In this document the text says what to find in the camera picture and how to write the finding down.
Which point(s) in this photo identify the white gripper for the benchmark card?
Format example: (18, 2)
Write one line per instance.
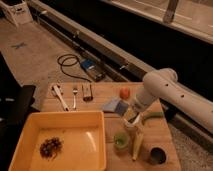
(132, 118)

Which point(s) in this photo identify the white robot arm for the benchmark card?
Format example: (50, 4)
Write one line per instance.
(163, 84)

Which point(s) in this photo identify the white plastic cup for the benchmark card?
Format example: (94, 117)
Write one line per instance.
(130, 128)

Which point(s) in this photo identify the green plastic cup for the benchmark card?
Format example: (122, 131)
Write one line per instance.
(121, 141)

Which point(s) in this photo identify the green vegetable toy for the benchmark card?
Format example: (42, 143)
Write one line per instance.
(152, 115)

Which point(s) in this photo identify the yellow corn cob toy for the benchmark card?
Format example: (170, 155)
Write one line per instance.
(137, 145)

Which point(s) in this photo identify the blue folded cloth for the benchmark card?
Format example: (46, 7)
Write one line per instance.
(111, 105)

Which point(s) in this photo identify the orange round fruit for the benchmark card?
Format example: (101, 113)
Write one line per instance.
(124, 93)

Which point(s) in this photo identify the yellow plastic tray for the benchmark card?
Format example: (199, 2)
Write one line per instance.
(82, 134)

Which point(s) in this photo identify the blue and black device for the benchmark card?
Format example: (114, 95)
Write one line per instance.
(92, 70)

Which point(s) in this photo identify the dark grape bunch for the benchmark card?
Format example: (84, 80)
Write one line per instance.
(50, 148)

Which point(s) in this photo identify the black chair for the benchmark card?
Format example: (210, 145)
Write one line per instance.
(15, 106)

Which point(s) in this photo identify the white box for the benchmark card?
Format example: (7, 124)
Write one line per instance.
(18, 14)

